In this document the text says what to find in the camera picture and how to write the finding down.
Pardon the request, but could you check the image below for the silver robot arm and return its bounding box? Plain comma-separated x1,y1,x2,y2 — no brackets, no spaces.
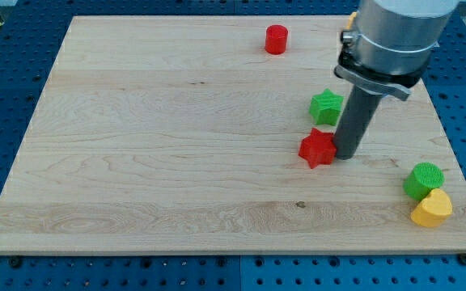
334,0,459,101

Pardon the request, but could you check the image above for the red star block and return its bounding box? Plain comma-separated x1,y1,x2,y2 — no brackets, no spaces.
299,128,337,169

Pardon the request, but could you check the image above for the green star block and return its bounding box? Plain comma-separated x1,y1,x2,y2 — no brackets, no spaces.
309,89,344,126

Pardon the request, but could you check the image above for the wooden board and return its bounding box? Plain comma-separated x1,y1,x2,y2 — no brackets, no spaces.
0,16,466,256

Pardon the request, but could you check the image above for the red cylinder block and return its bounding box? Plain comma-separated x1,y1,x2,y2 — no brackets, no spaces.
265,24,289,55

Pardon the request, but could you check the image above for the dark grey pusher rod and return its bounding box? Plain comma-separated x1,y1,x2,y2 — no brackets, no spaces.
333,86,382,160

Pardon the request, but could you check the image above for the green cylinder block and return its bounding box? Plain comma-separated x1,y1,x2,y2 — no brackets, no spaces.
403,162,445,201

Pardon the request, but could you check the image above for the yellow heart block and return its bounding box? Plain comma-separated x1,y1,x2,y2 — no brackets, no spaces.
410,188,453,228

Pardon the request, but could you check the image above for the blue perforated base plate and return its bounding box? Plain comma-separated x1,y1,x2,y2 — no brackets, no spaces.
0,0,466,290

